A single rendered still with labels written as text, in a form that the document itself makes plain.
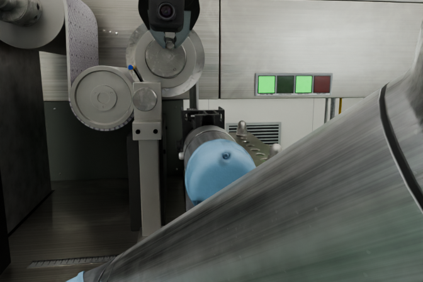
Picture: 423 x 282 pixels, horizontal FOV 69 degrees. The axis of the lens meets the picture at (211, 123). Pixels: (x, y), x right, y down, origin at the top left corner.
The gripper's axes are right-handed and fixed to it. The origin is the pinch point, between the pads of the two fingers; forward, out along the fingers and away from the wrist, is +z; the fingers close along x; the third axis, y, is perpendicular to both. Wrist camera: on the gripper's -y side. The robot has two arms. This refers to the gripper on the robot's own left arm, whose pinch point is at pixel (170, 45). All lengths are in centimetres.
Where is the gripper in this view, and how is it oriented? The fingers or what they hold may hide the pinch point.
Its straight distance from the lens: 56.8
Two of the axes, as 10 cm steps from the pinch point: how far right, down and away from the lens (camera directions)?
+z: -1.0, 5.1, 8.6
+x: -9.9, 0.2, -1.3
